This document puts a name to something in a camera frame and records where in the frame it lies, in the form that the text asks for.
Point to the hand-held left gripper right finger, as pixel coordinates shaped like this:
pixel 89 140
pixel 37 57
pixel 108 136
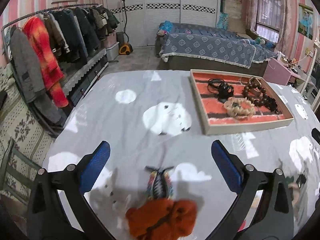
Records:
pixel 226 166

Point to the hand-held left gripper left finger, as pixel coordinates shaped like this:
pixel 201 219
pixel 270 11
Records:
pixel 93 166

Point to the orange-lined jewelry tray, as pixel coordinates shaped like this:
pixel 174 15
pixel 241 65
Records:
pixel 212 120

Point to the cream scrunchie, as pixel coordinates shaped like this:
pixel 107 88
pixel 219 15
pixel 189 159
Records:
pixel 238 107

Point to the patterned claw hair clip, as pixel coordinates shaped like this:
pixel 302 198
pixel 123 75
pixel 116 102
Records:
pixel 159 183

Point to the orange scrunchie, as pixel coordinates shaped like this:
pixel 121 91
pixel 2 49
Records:
pixel 162 217

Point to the grey printed tablecloth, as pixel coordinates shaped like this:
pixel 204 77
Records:
pixel 125 130

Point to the patterned beige cloth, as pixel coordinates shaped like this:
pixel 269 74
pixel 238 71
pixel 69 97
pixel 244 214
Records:
pixel 22 130

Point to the green chair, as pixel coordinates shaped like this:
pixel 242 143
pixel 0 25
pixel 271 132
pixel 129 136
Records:
pixel 12 162

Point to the low cabinet with lace cover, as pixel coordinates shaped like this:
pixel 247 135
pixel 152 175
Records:
pixel 85 75

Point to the pink nightstand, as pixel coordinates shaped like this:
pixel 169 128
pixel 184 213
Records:
pixel 276 71

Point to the white storage box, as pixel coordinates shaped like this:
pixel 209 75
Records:
pixel 112 51

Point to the bed with blue patterned cover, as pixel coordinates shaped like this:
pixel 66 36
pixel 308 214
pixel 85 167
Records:
pixel 212 46

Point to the garment steamer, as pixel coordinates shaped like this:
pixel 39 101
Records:
pixel 125 47

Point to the white standing mirror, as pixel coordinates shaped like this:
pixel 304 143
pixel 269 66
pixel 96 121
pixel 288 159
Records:
pixel 311 72

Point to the row of hanging clothes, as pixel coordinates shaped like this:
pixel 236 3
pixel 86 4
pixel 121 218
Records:
pixel 62 37

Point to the barred window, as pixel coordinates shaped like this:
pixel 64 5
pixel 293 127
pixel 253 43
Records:
pixel 267 15

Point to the pink floral curtain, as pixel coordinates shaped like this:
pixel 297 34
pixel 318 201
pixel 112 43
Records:
pixel 287 17
pixel 251 5

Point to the metal clothes rack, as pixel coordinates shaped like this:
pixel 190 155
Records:
pixel 50 8

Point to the white wardrobe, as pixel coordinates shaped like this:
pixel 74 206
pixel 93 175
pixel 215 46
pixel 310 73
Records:
pixel 162 12

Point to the wall poster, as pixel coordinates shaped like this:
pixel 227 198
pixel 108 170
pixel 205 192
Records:
pixel 305 21

